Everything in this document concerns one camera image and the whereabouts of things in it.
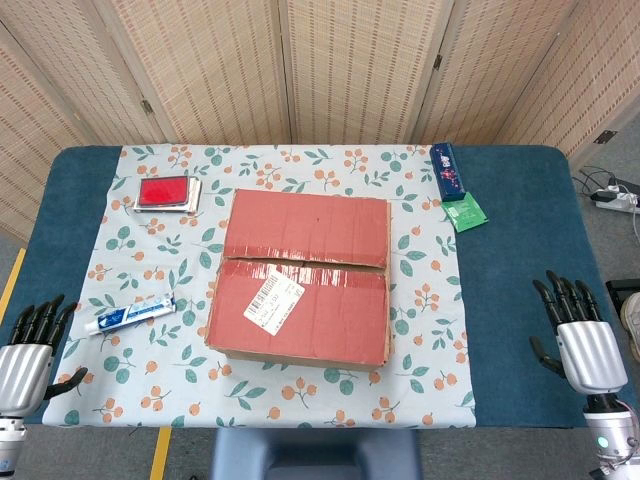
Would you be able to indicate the red ink pad tin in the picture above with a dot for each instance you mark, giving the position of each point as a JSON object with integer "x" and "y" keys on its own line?
{"x": 162, "y": 192}

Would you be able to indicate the woven bamboo folding screen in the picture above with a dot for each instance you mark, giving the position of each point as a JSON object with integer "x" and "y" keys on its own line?
{"x": 350, "y": 75}

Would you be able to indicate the black case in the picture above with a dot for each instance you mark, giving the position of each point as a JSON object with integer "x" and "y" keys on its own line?
{"x": 617, "y": 292}

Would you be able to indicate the floral print tablecloth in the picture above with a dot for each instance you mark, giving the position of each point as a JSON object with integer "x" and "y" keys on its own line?
{"x": 165, "y": 380}

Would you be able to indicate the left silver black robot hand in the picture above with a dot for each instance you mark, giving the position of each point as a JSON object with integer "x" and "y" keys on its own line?
{"x": 22, "y": 360}

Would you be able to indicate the cardboard box with red tape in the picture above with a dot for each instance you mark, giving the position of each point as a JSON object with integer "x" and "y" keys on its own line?
{"x": 310, "y": 310}

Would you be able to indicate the blue white toothpaste tube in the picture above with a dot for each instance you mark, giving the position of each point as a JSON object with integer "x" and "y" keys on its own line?
{"x": 130, "y": 314}

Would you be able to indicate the white power strip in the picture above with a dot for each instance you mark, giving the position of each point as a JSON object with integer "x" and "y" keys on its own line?
{"x": 617, "y": 197}

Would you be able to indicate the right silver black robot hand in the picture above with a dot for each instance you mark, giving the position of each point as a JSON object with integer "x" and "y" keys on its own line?
{"x": 590, "y": 355}

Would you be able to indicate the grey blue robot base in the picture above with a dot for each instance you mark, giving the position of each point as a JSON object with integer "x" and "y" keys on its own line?
{"x": 315, "y": 455}

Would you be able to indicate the dark blue carton box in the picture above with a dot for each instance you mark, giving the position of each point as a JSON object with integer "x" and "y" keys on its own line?
{"x": 448, "y": 172}

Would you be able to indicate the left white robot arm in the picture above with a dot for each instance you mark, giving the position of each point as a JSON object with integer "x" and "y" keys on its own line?
{"x": 10, "y": 440}

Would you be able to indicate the green sachet packet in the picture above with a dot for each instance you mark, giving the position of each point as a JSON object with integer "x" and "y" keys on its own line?
{"x": 467, "y": 215}

